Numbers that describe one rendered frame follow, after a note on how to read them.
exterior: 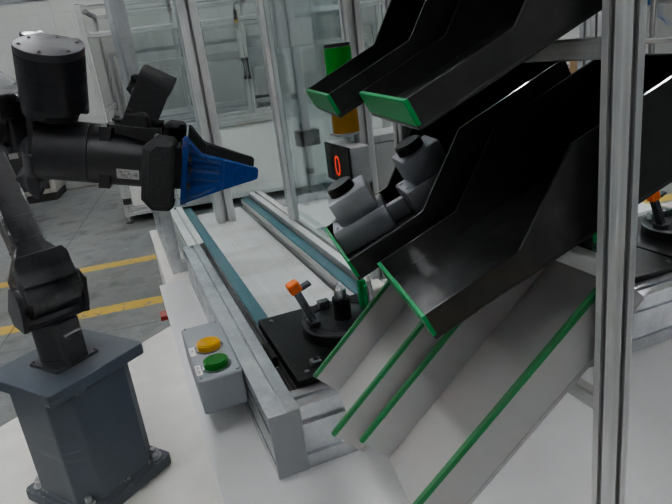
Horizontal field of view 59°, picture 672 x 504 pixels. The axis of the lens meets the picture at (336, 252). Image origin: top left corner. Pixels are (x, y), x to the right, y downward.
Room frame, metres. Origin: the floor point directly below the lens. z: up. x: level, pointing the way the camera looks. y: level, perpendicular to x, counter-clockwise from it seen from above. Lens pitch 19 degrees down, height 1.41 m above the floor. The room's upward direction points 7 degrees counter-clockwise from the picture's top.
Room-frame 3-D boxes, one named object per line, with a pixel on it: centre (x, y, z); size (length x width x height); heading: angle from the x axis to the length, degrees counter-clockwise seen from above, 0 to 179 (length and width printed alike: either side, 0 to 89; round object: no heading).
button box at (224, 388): (0.90, 0.23, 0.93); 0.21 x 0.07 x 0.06; 19
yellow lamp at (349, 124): (1.11, -0.05, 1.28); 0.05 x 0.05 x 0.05
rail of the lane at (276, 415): (1.10, 0.24, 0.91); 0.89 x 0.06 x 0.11; 19
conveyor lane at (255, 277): (1.18, 0.08, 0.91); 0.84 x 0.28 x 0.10; 19
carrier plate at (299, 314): (0.89, 0.00, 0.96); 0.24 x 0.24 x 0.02; 19
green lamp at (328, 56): (1.11, -0.05, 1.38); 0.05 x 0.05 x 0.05
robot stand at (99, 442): (0.72, 0.38, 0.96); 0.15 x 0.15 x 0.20; 56
